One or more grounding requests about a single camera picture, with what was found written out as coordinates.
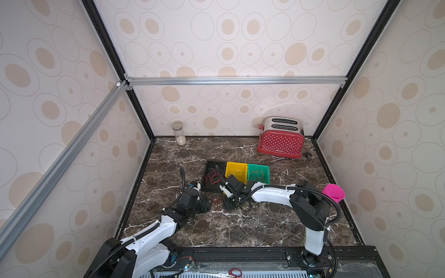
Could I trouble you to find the red handled scissors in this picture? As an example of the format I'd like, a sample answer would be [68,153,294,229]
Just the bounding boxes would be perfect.
[214,268,243,278]

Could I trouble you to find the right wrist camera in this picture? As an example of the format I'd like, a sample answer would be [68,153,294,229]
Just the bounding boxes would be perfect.
[219,182,234,198]

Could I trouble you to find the aluminium frame bar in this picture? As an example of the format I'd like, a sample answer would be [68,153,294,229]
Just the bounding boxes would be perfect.
[1,80,128,259]
[127,76,348,86]

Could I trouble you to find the aluminium frame bar left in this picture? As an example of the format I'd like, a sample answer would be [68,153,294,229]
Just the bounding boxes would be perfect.
[1,80,128,259]

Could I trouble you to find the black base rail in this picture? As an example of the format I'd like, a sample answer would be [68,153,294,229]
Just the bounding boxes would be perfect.
[139,246,389,278]

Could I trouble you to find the aluminium frame bar back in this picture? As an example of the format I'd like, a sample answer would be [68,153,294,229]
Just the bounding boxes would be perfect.
[127,76,348,86]

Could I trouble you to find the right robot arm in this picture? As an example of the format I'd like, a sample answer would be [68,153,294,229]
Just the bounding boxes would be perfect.
[219,176,345,259]

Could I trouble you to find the yellow plastic bin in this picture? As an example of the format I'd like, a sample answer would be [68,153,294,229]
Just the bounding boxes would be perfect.
[226,162,248,184]

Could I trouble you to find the pink plastic goblet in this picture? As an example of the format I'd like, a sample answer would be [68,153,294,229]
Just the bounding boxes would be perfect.
[322,184,345,203]

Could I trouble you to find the glass jar with lid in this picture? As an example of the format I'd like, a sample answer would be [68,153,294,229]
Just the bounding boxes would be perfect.
[172,120,187,145]

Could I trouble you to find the green plastic bin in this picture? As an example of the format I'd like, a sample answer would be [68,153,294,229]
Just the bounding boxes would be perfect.
[248,163,270,184]

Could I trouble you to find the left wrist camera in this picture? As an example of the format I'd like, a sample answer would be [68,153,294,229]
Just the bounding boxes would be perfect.
[189,181,201,192]

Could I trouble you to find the black plastic bin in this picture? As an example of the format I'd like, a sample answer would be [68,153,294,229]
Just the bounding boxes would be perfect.
[201,160,227,193]

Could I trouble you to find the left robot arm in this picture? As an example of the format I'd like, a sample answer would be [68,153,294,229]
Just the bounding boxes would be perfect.
[84,187,212,278]

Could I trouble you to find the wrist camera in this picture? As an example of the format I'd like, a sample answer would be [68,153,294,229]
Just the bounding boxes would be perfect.
[219,182,234,198]
[189,181,201,192]

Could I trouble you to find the red polka dot toaster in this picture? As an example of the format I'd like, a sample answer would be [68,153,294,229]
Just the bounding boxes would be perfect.
[257,117,305,158]

